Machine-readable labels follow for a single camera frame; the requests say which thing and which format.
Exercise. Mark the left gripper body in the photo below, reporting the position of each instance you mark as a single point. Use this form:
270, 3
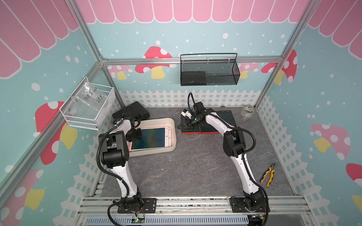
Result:
133, 134

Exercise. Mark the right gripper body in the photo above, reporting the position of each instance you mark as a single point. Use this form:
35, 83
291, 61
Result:
195, 122

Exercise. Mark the red writing tablet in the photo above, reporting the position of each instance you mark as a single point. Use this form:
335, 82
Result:
208, 129
227, 116
194, 130

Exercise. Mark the cream plastic storage box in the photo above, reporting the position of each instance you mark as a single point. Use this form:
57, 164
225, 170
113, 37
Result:
156, 123

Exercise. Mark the pink writing tablet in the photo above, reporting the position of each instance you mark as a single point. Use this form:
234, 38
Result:
152, 138

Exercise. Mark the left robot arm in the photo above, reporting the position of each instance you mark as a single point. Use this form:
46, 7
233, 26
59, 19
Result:
112, 158

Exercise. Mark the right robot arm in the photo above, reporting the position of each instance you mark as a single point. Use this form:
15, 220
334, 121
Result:
237, 142

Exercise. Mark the black box in basket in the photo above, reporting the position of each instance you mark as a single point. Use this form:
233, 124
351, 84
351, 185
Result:
193, 78

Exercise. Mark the black case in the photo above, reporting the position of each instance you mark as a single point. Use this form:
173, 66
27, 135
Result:
136, 108

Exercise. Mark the clear tape roll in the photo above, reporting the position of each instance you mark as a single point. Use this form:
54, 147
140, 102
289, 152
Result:
248, 111

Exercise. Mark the clear plastic bag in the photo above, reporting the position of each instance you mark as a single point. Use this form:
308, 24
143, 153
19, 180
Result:
89, 97

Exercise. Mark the yellow black pliers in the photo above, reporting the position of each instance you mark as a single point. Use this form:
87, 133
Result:
269, 174

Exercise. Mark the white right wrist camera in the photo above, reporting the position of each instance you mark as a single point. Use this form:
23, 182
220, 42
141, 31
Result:
185, 113

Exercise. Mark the black mesh wall basket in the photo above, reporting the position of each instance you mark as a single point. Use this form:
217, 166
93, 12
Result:
220, 68

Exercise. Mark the white wire wall basket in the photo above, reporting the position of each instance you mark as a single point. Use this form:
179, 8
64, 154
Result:
86, 119

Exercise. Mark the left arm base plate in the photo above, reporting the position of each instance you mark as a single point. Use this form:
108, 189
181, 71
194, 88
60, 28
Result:
132, 205

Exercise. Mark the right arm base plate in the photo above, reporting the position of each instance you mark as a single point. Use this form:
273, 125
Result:
247, 205

